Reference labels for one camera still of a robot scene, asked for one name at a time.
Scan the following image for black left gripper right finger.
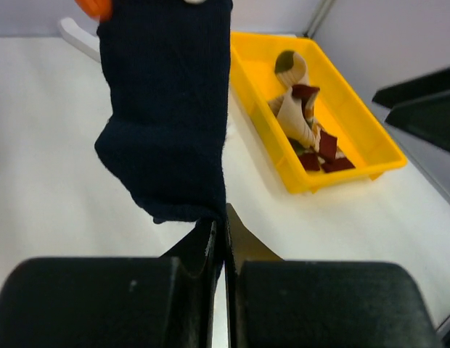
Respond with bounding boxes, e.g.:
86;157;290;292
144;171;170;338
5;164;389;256
224;205;442;347

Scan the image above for white metal drying rack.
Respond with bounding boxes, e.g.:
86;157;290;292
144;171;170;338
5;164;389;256
58;17;101;62

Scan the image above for yellow plastic tray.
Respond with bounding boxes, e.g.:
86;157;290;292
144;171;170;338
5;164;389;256
230;32;407;194

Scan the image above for navy santa sock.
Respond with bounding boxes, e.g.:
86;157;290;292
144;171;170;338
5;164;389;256
94;1;232;222

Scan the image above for pink round clip hanger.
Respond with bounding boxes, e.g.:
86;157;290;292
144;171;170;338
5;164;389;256
74;0;208;21

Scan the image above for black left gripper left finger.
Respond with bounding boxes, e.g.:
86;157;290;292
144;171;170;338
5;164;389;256
0;220;220;347

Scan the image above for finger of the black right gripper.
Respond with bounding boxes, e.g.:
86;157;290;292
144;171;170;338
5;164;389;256
372;67;450;153

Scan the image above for beige maroon striped sock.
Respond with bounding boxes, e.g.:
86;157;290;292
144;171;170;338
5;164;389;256
268;50;320;148

